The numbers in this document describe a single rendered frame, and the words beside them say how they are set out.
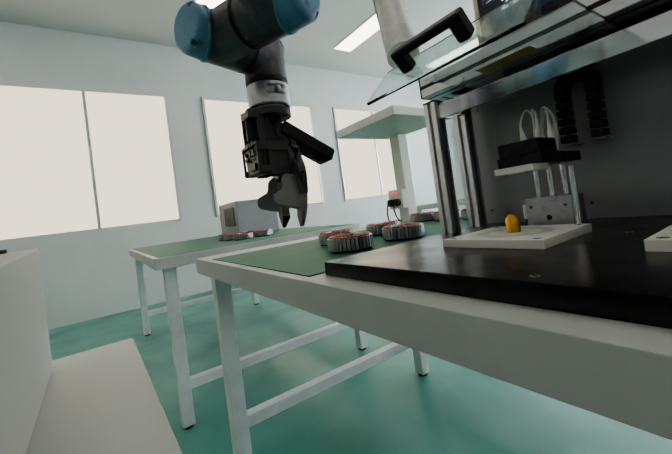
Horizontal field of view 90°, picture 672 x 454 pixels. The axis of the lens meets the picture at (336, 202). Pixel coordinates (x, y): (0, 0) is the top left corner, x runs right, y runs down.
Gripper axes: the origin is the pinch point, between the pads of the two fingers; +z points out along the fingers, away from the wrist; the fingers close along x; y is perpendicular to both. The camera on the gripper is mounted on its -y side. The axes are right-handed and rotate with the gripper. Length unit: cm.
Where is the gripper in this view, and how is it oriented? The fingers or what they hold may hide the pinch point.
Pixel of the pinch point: (295, 219)
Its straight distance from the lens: 62.4
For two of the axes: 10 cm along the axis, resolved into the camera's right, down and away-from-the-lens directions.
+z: 1.3, 9.9, -0.2
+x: 5.6, -0.9, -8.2
